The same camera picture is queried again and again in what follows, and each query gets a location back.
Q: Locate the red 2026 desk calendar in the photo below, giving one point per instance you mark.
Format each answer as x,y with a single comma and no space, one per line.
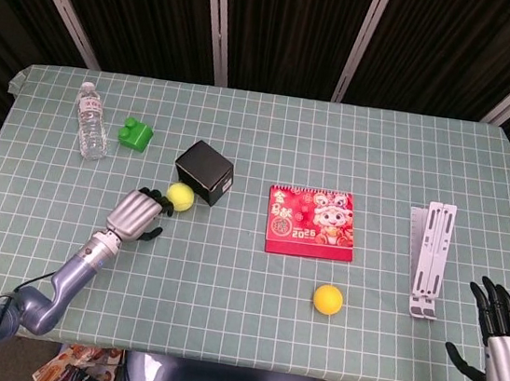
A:
311,223

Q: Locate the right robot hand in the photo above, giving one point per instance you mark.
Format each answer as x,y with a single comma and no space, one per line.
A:
499,335

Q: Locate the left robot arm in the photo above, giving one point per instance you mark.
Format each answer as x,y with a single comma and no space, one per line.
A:
55,277

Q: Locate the green toy building block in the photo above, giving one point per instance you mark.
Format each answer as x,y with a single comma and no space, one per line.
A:
135,133

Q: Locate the yellow-green tennis ball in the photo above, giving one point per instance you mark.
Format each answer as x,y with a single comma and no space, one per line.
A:
180,196

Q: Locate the green checkered tablecloth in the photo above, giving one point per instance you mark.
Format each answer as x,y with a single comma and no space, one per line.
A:
250,227

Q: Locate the black cardboard box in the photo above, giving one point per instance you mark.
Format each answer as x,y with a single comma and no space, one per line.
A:
204,172

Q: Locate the white folding laptop stand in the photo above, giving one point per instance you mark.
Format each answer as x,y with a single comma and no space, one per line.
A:
429,258

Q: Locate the colourful printed bag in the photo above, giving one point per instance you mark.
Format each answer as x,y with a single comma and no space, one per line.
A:
76,369

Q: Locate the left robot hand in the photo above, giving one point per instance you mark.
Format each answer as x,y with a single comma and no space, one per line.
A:
135,215

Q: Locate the smooth orange-yellow ball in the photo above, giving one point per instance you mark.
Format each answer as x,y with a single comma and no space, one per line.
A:
328,299

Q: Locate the clear plastic water bottle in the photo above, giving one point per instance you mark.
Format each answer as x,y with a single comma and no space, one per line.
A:
91,122

